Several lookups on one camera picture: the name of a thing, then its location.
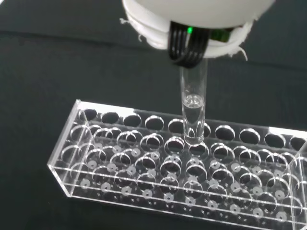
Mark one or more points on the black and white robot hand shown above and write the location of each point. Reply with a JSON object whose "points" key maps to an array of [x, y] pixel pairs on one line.
{"points": [[182, 14]]}

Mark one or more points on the clear acrylic test tube rack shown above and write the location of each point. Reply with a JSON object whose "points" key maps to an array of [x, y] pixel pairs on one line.
{"points": [[168, 165]]}

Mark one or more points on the black bench cloth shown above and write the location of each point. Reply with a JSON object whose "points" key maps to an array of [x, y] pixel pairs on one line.
{"points": [[60, 60]]}

